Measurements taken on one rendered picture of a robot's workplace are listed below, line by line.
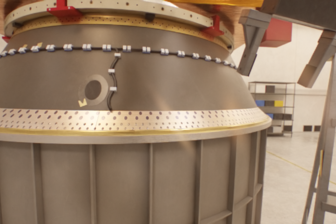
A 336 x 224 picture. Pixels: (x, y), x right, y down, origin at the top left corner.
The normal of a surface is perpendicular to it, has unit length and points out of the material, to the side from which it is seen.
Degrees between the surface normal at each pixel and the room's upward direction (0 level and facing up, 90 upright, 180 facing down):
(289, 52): 90
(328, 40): 83
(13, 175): 90
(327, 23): 113
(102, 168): 90
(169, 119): 43
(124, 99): 62
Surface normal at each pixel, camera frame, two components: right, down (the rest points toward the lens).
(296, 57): 0.08, 0.07
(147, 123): 0.18, -0.67
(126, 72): 0.16, -0.40
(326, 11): 0.06, 0.47
